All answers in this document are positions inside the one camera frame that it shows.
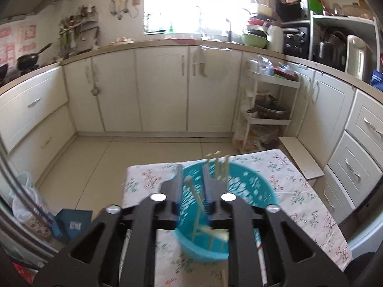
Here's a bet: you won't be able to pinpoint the pale wooden chopstick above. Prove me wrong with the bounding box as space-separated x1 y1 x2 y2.
184 176 208 213

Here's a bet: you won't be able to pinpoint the green packet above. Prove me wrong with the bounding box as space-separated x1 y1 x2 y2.
308 0 324 15

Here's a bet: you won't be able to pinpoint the pile of wooden chopsticks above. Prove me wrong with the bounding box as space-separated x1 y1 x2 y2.
191 152 231 250

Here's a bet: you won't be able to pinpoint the dark cooking pot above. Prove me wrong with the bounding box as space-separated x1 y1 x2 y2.
313 33 348 68

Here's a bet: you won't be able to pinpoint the beige kitchen countertop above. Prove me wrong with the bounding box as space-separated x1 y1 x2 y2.
0 37 383 96

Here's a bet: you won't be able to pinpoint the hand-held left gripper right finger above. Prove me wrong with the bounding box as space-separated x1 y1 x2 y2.
203 165 349 287

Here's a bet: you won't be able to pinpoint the teal perforated plastic basket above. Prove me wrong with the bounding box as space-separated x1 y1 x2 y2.
174 163 277 261

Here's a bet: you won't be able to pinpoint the cream cabinet with drawers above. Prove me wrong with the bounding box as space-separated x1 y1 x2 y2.
296 66 383 226

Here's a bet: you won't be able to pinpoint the white shelf unit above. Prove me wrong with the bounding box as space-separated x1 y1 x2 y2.
310 10 379 75

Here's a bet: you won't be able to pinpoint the white electric kettle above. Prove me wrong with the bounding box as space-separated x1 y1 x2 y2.
345 34 374 81

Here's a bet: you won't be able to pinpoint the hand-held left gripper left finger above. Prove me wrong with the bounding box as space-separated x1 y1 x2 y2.
33 164 184 287

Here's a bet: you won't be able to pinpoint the plastic bag of food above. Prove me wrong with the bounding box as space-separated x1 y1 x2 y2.
235 122 282 153

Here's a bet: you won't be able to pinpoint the red patterned wall sticker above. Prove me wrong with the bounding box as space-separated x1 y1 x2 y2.
0 25 38 66

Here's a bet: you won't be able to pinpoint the chrome tube frame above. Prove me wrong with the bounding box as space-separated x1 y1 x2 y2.
0 138 35 219

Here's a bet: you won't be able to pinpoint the black long-handled frying pan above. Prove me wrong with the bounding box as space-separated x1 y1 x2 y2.
16 42 54 72

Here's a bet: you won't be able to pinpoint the black microwave oven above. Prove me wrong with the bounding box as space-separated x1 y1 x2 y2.
275 0 303 22

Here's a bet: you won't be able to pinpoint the cream base cabinets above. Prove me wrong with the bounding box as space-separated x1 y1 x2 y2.
63 45 243 133

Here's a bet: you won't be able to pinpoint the clear plastic bag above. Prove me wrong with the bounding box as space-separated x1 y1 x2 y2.
8 172 53 241

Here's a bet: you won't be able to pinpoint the floral tablecloth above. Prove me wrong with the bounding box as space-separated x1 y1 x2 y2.
120 149 354 287

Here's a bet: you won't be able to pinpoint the metal pot with lid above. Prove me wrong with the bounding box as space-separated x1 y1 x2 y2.
247 94 291 120

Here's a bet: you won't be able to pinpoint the white storage rack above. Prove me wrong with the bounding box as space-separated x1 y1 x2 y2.
236 60 302 154

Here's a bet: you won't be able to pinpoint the white thermos jug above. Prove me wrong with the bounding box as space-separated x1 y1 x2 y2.
267 25 284 53

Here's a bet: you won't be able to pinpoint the dark blue cardboard box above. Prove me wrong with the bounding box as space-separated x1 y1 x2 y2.
52 209 93 241

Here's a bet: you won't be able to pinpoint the green bowl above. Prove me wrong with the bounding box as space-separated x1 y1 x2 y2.
241 33 268 49

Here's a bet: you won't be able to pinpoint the black countertop appliance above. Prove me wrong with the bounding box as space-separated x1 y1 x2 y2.
281 27 311 60

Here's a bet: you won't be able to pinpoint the bright kitchen window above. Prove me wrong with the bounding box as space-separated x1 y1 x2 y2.
144 0 252 35

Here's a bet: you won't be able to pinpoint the wall spice rack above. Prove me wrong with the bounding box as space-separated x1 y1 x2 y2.
58 4 101 57

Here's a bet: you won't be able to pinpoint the pale wooden board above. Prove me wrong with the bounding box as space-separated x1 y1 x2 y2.
278 136 325 180

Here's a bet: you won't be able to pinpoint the stack of pots and bowls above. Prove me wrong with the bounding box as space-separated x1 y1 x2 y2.
245 0 274 36

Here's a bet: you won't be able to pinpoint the cream drawer cabinet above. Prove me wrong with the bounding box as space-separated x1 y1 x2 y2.
0 66 77 183

